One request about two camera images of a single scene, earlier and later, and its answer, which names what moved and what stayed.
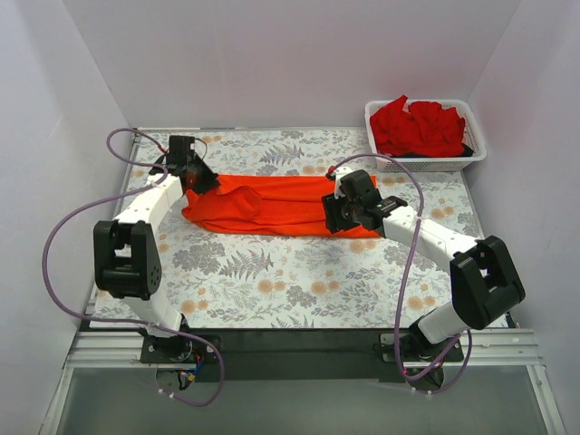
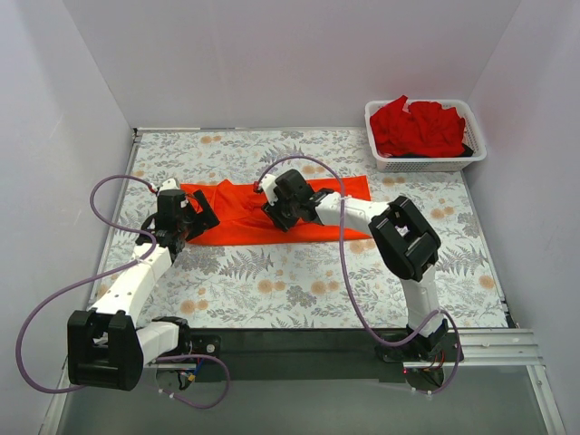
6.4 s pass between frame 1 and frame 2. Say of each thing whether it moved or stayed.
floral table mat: stayed
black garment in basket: stayed
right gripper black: moved
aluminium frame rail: stayed
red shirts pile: stayed
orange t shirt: moved
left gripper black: moved
